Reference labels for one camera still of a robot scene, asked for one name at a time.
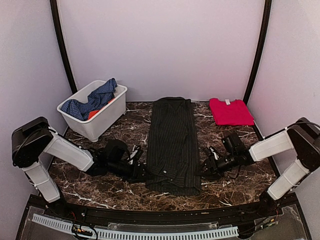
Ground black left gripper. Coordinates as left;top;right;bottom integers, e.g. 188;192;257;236
107;159;154;184

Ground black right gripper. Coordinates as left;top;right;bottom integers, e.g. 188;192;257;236
195;151;238;180

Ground black striped garment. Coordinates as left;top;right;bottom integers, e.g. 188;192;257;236
145;97;202;196

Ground red t-shirt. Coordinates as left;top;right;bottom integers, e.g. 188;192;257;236
209;98;254;126

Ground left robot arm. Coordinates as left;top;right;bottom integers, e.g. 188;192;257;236
11;116;151;218

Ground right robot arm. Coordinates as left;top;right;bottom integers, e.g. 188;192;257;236
196;117;320;217

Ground white plastic laundry bin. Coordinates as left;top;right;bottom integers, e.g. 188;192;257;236
57;84;128;142

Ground orange red garment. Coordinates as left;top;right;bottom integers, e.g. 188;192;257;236
87;98;115;120

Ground blue checkered garment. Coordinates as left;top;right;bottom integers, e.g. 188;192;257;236
60;78;118;121

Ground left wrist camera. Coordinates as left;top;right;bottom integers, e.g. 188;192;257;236
101;139;144;165

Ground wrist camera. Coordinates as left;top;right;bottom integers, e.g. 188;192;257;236
222;133;246;156
101;139;144;165

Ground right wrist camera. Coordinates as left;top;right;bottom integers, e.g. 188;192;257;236
222;133;246;156

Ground black front rail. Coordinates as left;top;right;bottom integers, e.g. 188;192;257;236
27;193;298;226

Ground white slotted cable duct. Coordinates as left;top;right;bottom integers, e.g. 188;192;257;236
31;213;239;240

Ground black frame post right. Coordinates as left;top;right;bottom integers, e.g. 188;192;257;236
243;0;272;105

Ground black frame post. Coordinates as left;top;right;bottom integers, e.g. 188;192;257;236
243;0;272;105
49;0;78;94

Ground black frame post left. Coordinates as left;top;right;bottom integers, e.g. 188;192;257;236
49;0;78;94

